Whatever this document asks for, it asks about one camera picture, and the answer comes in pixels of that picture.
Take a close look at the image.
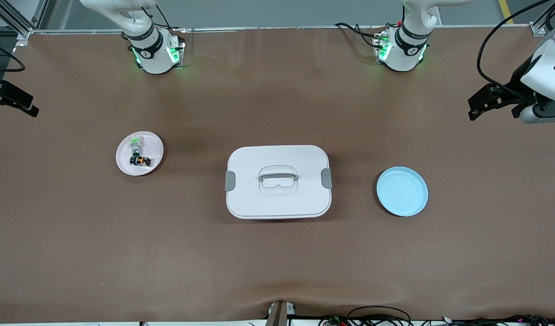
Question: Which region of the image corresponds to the white lidded storage box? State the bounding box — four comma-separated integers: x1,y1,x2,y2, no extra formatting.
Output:
225,145,333,220

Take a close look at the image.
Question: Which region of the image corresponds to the light blue round plate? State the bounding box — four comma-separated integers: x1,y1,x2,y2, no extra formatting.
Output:
376,166,429,217

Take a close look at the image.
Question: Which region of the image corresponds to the pink round plate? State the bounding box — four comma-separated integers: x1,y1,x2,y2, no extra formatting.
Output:
116,131,164,177

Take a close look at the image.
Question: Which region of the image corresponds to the brown table cover cloth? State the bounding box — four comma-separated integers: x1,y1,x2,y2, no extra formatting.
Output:
0,25,555,323

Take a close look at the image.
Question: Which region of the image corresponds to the aluminium extrusion beam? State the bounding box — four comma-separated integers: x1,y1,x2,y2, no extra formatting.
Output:
265,300,297,326

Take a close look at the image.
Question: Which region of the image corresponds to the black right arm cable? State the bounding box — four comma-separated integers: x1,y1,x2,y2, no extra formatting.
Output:
0,40,25,73

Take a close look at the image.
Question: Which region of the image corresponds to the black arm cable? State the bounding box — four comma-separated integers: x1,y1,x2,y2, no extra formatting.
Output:
478,0,552,100
0,40,25,73

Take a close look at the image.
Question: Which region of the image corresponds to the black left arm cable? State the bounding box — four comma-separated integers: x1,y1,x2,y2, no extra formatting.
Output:
478,0,552,100

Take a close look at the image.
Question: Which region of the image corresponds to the black base cable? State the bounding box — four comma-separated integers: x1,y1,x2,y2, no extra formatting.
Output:
335,20,386,48

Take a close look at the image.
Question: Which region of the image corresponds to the black cable bundle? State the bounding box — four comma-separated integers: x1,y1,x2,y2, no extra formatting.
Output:
440,314,555,326
318,306,414,326

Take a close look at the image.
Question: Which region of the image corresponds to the metal table edge rail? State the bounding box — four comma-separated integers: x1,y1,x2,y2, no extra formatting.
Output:
30,24,545,35

